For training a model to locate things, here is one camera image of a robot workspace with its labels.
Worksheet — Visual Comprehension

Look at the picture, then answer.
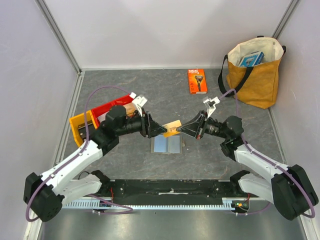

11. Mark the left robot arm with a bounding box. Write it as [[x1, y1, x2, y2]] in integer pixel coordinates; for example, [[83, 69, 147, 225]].
[[23, 105, 167, 222]]

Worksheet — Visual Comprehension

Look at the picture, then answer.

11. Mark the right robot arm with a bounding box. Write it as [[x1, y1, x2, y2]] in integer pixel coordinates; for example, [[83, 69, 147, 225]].
[[177, 110, 319, 221]]

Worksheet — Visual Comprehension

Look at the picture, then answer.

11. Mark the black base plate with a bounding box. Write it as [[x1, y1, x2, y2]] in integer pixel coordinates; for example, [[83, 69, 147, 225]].
[[95, 179, 248, 206]]

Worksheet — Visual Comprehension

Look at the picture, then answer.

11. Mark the gold credit card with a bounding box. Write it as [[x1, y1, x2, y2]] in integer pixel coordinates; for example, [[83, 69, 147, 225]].
[[163, 120, 182, 138]]

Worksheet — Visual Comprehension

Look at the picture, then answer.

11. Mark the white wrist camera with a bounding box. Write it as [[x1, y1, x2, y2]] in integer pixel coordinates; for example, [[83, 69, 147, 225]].
[[129, 92, 148, 116], [202, 96, 221, 118]]

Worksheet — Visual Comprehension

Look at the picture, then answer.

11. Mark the orange razor box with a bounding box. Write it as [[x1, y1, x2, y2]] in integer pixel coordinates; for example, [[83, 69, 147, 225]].
[[187, 68, 208, 95]]

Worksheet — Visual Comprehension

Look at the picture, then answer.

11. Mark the gold card in bin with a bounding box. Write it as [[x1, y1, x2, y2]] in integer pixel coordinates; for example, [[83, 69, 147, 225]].
[[124, 102, 136, 116]]

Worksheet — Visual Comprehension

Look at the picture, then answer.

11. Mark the blue razor box in bag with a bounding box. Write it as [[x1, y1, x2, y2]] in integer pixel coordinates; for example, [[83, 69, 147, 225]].
[[238, 51, 265, 68]]

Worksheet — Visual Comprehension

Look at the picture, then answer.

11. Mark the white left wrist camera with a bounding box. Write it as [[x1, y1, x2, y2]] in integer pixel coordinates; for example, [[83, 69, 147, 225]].
[[129, 92, 148, 116]]

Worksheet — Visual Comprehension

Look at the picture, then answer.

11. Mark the red bin far right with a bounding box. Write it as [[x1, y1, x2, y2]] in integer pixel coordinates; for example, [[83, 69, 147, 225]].
[[112, 93, 137, 106]]

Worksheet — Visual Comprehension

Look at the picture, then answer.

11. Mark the tan tote bag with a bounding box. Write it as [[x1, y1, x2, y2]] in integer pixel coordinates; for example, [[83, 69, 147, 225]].
[[218, 36, 287, 109]]

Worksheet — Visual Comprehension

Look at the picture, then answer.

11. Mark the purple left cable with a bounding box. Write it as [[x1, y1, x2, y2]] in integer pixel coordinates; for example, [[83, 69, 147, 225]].
[[25, 85, 135, 223]]

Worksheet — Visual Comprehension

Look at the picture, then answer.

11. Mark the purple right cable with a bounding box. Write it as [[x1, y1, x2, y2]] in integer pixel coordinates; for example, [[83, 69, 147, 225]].
[[219, 88, 316, 219]]

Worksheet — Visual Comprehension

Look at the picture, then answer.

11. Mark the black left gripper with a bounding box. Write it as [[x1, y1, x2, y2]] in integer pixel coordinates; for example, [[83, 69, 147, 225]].
[[116, 107, 167, 139]]

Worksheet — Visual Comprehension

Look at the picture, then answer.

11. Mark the purple cable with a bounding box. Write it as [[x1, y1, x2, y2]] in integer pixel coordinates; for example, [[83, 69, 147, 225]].
[[219, 88, 316, 219], [25, 85, 135, 223]]

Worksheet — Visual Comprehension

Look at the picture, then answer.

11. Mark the dark card in yellow bin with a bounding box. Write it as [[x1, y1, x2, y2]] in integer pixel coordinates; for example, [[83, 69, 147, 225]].
[[77, 125, 90, 138]]

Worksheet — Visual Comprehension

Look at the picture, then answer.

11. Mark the white cable duct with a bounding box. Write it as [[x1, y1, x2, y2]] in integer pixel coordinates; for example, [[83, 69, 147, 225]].
[[62, 198, 245, 211]]

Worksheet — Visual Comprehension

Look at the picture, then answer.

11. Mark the red bin near yellow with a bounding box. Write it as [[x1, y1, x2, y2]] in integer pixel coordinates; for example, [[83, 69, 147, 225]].
[[90, 101, 116, 129]]

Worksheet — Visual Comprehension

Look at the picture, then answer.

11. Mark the grey card holder wallet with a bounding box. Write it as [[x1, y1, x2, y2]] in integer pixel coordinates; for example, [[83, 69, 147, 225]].
[[150, 135, 183, 155]]

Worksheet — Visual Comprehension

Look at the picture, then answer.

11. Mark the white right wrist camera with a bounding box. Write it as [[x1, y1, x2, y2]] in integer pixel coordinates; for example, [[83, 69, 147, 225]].
[[202, 96, 221, 118]]

